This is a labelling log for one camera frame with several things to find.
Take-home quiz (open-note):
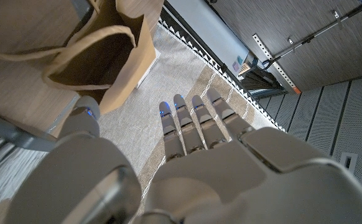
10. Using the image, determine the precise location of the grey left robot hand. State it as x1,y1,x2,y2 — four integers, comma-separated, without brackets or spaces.
3,88,362,224

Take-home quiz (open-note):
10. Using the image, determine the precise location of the brown paper bag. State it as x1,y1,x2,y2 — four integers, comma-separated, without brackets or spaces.
0,0,157,115

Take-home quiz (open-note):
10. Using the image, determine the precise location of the beige striped curtain backdrop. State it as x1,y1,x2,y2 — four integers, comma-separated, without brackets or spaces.
98,24,286,224

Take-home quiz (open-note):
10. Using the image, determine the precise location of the white rectangular ceiling fixture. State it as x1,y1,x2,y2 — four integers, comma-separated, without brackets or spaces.
338,151,358,175

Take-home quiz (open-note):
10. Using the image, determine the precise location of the black strip with white trim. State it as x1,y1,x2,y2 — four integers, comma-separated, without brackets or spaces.
158,1,287,132

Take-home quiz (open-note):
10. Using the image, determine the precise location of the black rod with clamps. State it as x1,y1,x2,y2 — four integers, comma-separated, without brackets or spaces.
261,0,362,68

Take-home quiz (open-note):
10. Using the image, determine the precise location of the black box by wall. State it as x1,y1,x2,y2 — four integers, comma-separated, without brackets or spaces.
238,57,288,99

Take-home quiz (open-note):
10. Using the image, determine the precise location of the white perforated metal rail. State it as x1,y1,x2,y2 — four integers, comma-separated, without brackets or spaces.
251,33,302,95

